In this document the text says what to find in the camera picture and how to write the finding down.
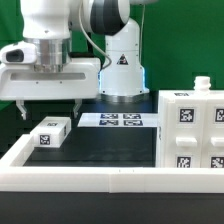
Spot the white U-shaped fence frame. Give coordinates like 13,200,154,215
0,134,224,193

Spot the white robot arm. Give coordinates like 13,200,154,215
0,0,157,115

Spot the small white box part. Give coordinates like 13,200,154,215
30,116,71,148

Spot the white cabinet body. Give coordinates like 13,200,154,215
155,76,224,168

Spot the white marker tag sheet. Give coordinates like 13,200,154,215
78,113,158,128

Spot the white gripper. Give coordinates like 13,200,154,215
0,58,101,120

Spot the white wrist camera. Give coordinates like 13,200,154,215
0,41,37,64

